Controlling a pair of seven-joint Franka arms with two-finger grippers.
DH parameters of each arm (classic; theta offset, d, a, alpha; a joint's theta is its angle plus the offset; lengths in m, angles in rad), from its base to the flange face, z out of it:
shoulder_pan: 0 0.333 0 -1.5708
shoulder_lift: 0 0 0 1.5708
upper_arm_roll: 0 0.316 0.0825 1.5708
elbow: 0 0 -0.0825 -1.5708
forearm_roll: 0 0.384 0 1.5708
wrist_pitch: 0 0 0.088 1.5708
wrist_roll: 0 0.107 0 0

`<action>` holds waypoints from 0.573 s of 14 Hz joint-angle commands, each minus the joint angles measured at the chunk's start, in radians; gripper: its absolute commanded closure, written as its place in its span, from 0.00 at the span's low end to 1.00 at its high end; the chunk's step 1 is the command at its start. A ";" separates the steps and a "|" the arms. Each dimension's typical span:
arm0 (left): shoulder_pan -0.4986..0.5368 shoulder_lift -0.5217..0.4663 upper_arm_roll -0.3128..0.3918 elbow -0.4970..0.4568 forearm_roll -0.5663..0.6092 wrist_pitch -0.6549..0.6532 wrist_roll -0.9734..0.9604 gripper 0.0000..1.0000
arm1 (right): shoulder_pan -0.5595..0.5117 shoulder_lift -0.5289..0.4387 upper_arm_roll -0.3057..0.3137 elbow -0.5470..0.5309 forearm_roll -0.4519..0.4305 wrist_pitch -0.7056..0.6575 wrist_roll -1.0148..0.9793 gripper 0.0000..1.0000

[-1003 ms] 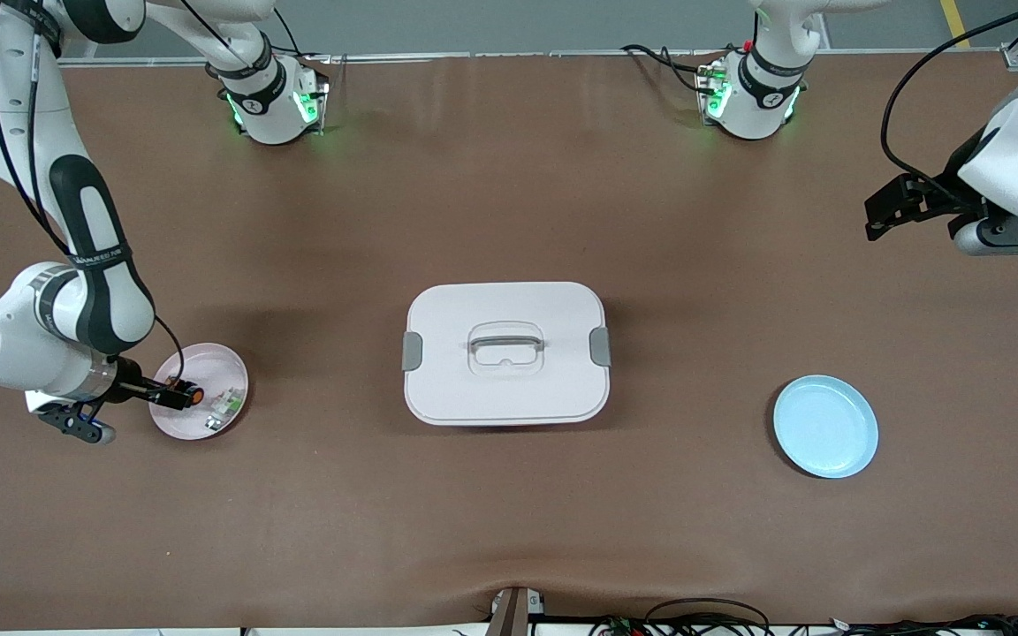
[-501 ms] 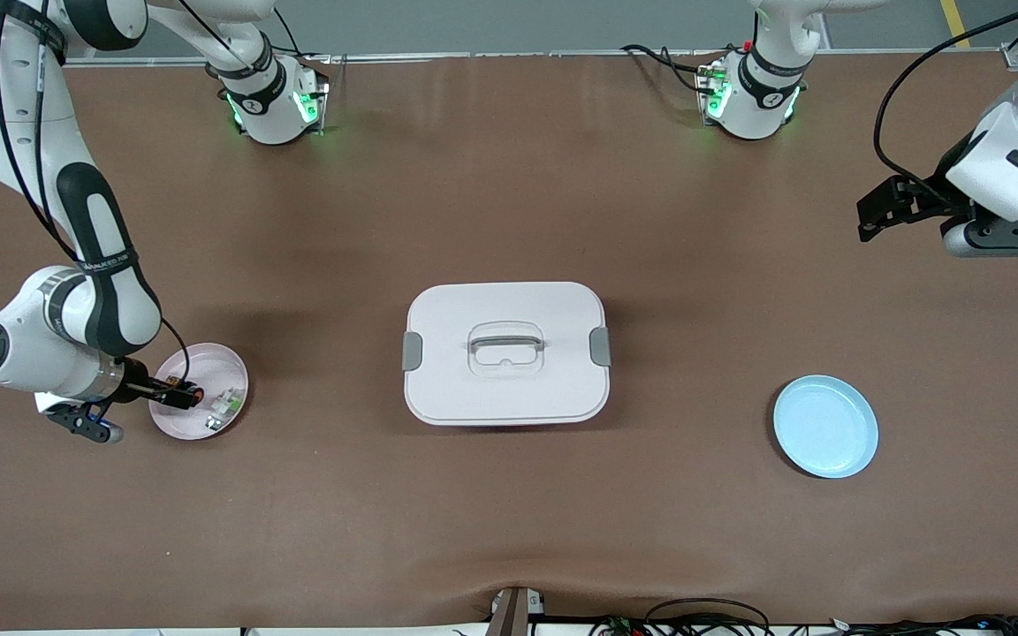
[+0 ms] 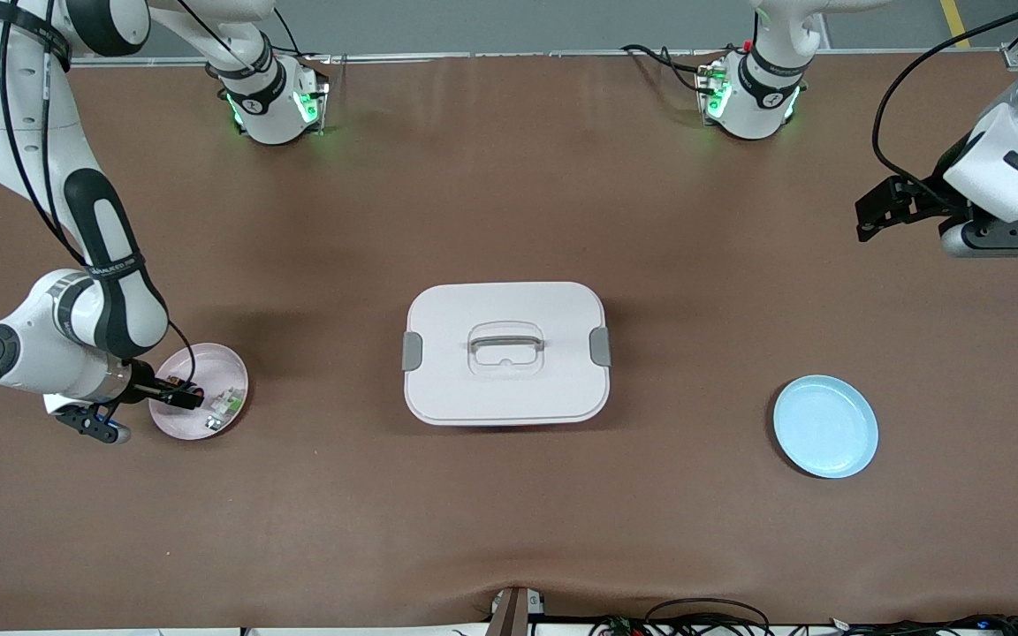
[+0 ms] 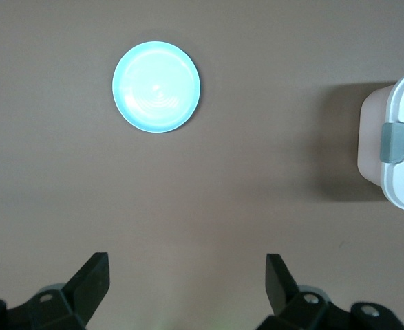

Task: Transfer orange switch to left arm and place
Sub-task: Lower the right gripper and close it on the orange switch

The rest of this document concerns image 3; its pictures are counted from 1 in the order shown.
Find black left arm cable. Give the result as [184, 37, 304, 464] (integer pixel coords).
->
[870, 9, 1018, 204]

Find pale pink round plate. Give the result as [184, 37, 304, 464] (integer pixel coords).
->
[148, 343, 250, 441]

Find tangled black cables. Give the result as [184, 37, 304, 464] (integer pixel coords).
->
[827, 613, 1018, 636]
[589, 598, 775, 636]

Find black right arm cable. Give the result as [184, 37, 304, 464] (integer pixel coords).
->
[0, 0, 201, 416]

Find brown table cover sheet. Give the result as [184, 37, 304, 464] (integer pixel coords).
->
[0, 51, 1018, 632]

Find aluminium table edge rail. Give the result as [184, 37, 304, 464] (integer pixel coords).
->
[67, 49, 1018, 65]

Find grey box lid handle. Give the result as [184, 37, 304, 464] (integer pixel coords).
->
[468, 325, 545, 356]

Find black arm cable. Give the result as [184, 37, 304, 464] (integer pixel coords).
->
[870, 9, 1018, 204]
[0, 0, 201, 416]

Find green and white switch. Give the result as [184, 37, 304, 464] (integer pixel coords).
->
[206, 389, 246, 434]

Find light blue round plate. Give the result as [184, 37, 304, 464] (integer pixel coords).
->
[772, 375, 879, 480]

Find brown wedge bracket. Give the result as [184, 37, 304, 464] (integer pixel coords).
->
[487, 586, 547, 636]

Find black base power cable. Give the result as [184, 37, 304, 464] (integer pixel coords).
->
[620, 42, 722, 94]

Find white lidded storage box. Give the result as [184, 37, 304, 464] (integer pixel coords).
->
[401, 281, 613, 428]

